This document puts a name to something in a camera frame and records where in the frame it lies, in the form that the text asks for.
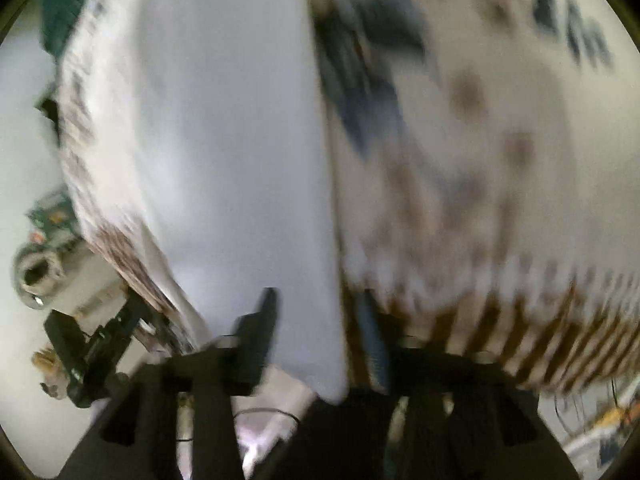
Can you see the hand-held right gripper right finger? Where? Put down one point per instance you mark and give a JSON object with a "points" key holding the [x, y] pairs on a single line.
{"points": [[374, 332]]}

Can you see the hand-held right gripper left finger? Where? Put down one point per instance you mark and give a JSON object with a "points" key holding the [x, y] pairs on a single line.
{"points": [[260, 327]]}

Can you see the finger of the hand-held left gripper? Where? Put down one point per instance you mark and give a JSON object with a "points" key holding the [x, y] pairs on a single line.
{"points": [[131, 317]]}

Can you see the white cloth garment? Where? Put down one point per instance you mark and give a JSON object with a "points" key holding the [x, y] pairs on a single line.
{"points": [[225, 135]]}

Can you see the grey tape roll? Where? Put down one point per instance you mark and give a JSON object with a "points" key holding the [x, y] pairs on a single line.
{"points": [[36, 274]]}

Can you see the green box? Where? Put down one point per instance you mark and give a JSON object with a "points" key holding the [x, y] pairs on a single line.
{"points": [[54, 214]]}

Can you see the white patterned cloth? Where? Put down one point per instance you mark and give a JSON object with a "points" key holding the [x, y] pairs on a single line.
{"points": [[475, 160]]}

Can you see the teal cloth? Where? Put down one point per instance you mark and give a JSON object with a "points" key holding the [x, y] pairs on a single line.
{"points": [[62, 5]]}

